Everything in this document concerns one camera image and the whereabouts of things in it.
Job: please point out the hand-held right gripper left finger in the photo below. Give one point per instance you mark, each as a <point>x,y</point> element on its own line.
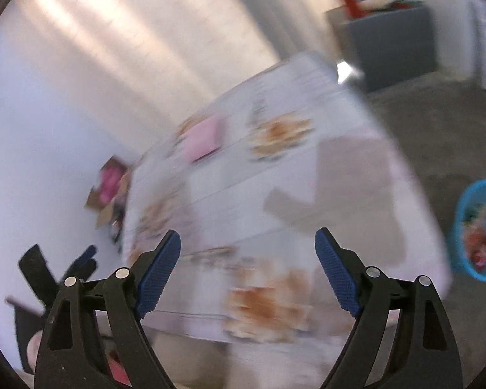
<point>156,275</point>

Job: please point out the grey cabinet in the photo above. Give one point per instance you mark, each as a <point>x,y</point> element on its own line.
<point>397,48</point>

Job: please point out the pink paper pad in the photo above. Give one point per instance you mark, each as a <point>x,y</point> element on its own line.
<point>202,140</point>

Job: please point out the red snack wrapper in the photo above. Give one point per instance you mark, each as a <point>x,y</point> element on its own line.
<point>482,249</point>

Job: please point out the open cardboard box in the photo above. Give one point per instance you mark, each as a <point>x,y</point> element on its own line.
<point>109,190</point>

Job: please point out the floral tablecloth table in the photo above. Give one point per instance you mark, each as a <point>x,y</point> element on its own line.
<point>291,210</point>

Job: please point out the blue plastic basket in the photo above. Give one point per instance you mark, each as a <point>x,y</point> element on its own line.
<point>459,210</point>

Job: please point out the red bottle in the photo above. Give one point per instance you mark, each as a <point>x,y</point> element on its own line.
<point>350,0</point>

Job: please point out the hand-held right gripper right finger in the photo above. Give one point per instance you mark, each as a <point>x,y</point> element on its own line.
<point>340,275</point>

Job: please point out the pink packet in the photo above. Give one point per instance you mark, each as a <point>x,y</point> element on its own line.
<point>119,368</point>

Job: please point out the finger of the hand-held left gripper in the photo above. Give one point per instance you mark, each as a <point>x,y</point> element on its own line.
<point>34,269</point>
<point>83,261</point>

